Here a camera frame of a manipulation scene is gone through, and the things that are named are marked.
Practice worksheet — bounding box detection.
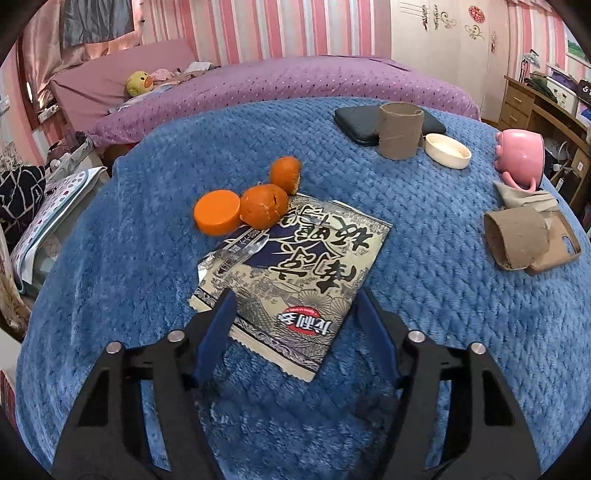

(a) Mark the cardboard tube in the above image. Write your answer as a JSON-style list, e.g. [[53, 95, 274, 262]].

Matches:
[[483, 207, 550, 271], [378, 102, 425, 160]]

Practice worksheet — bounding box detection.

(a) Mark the black white snack wrapper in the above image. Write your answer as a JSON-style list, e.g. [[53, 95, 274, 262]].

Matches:
[[188, 194, 392, 382]]

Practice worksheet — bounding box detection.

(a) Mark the pink metal mug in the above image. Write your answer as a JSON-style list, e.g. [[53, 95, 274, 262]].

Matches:
[[494, 129, 545, 193]]

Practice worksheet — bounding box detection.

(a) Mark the tan phone case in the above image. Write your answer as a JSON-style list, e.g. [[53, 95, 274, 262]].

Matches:
[[526, 210, 582, 276]]

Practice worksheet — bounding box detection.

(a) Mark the beige folded cloth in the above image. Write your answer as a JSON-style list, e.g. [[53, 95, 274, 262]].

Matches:
[[494, 181, 559, 227]]

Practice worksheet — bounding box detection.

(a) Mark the blue fleece blanket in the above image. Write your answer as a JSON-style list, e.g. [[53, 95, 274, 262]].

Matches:
[[16, 98, 590, 479]]

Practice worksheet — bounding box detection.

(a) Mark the dotted folded quilt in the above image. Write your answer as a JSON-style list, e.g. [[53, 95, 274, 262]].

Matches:
[[10, 167, 109, 294]]

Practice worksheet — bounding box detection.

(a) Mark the orange round lid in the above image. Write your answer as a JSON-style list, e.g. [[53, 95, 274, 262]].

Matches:
[[193, 190, 242, 237]]

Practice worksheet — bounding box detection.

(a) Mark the black white patterned bag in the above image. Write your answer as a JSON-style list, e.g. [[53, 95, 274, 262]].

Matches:
[[1, 165, 46, 249]]

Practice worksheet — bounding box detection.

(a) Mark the cream round lid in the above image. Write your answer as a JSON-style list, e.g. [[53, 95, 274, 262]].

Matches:
[[424, 133, 472, 170]]

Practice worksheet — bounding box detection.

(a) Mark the wooden desk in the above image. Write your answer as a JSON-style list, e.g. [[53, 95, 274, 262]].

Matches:
[[497, 75, 590, 222]]

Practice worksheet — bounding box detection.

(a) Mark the black wallet case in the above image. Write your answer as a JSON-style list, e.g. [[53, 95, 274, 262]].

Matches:
[[334, 105, 447, 146]]

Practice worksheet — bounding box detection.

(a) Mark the white storage box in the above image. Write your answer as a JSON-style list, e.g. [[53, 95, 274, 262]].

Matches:
[[547, 77, 579, 116]]

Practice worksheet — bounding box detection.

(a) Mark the pink headboard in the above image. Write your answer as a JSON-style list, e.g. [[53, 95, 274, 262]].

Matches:
[[49, 39, 197, 132]]

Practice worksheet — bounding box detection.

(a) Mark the yellow duck plush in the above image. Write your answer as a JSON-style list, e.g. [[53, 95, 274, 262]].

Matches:
[[125, 71, 154, 97]]

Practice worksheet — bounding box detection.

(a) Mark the desk lamp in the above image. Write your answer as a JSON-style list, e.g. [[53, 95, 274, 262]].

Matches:
[[519, 49, 540, 83]]

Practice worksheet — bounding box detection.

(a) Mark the purple dotted bed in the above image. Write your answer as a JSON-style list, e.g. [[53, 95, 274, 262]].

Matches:
[[86, 56, 481, 149]]

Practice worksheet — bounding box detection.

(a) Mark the white wardrobe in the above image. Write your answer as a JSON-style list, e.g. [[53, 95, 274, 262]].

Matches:
[[391, 0, 509, 121]]

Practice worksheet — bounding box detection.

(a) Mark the grey window curtain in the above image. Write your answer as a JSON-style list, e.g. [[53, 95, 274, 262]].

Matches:
[[61, 0, 134, 47]]

